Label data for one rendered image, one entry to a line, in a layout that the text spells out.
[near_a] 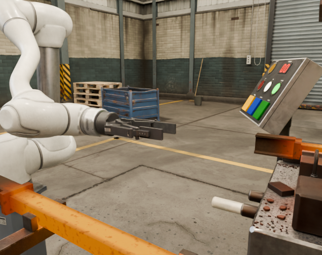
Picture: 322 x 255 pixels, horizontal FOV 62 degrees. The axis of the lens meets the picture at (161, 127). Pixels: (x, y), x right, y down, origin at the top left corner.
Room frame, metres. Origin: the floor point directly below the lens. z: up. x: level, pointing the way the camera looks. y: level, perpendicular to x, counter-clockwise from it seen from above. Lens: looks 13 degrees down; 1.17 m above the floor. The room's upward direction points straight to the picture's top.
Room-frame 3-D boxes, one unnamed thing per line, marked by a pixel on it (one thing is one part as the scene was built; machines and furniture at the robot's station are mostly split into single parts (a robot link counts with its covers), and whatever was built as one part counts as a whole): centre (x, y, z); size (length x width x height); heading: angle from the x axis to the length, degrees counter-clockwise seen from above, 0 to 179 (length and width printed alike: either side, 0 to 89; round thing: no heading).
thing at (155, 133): (0.69, 0.03, 1.00); 0.07 x 0.01 x 0.03; 61
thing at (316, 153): (0.47, -0.29, 0.99); 0.04 x 0.01 x 0.06; 151
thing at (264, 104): (1.01, -0.38, 1.01); 0.07 x 0.05 x 0.07; 176
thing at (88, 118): (0.84, 0.20, 1.00); 0.09 x 0.06 x 0.09; 151
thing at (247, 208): (0.51, -0.19, 0.87); 0.04 x 0.03 x 0.03; 61
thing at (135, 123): (0.80, 0.07, 1.00); 0.11 x 0.01 x 0.04; 82
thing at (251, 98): (1.21, -0.40, 1.01); 0.07 x 0.05 x 0.07; 176
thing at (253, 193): (0.58, -0.23, 0.87); 0.04 x 0.03 x 0.03; 61
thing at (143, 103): (6.02, 0.71, 0.36); 1.20 x 0.80 x 0.72; 42
